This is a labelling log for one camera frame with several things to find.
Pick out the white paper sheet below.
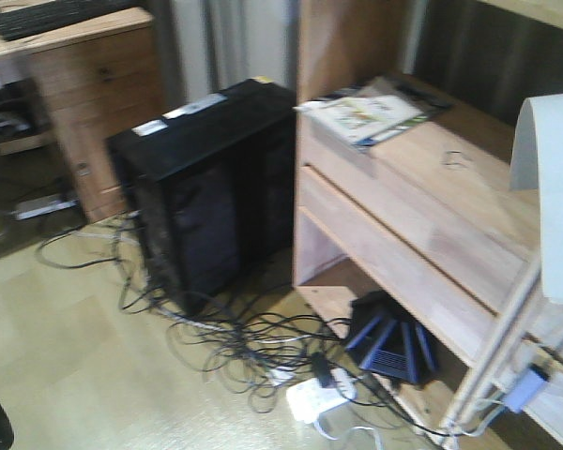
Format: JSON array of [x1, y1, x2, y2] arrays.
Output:
[[510, 94, 563, 304]]

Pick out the wooden shelf desk unit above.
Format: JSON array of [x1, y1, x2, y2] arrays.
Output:
[[291, 0, 563, 450]]

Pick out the magazine stack on desk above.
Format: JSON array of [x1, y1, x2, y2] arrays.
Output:
[[295, 76, 452, 152]]

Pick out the white power strip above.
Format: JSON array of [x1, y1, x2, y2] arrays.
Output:
[[285, 367, 357, 424]]

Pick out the black desktop computer tower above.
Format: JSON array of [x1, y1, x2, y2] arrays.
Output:
[[107, 79, 296, 316]]

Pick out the black blue wifi router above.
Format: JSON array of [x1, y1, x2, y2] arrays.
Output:
[[344, 290, 439, 385]]

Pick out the black keyboard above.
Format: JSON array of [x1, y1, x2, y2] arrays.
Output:
[[0, 0, 137, 41]]

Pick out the grey curtain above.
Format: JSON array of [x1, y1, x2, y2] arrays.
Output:
[[172, 1, 299, 104]]

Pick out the tangled black floor cables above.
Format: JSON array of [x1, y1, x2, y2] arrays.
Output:
[[36, 213, 451, 442]]

